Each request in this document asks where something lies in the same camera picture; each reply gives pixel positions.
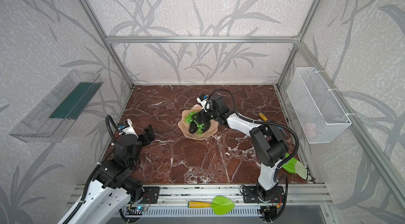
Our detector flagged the green fake grape bunch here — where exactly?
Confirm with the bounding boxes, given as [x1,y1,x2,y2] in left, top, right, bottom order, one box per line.
[184,111,209,135]

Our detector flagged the dark fake avocado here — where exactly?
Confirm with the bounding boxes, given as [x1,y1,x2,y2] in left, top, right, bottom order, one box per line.
[189,121,200,134]

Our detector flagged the pink scalloped fruit bowl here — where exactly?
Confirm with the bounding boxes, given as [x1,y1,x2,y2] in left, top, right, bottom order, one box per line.
[178,105,219,140]

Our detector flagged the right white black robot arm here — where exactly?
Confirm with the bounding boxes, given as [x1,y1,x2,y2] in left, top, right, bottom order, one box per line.
[193,89,300,203]

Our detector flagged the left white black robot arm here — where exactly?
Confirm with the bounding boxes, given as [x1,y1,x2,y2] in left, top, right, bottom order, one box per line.
[59,115,156,224]

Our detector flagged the small circuit board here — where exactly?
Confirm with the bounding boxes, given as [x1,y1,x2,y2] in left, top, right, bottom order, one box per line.
[125,206,149,216]

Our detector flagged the green pad in shelf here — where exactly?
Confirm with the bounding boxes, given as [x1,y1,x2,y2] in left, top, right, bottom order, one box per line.
[49,82,103,120]

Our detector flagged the pink object in basket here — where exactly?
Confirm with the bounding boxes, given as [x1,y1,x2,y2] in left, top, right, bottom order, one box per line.
[304,122,317,140]

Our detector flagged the blue toy rake yellow handle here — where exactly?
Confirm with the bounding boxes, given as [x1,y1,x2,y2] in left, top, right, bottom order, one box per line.
[258,112,269,121]

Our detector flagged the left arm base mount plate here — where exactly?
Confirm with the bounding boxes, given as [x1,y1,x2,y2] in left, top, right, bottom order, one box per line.
[136,186,160,205]

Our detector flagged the aluminium front rail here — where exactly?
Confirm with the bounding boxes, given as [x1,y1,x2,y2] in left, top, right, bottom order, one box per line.
[66,183,333,207]

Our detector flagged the clear plastic wall shelf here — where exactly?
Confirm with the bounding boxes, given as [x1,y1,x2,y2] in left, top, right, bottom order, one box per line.
[9,70,103,143]

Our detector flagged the green toy trowel yellow handle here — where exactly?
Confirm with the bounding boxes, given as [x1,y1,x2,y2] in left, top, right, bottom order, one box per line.
[188,196,235,215]

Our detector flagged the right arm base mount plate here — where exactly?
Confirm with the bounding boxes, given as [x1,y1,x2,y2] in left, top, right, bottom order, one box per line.
[239,185,285,204]

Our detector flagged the white wire mesh basket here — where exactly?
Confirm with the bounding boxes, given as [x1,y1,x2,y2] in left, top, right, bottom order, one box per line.
[287,67,352,144]

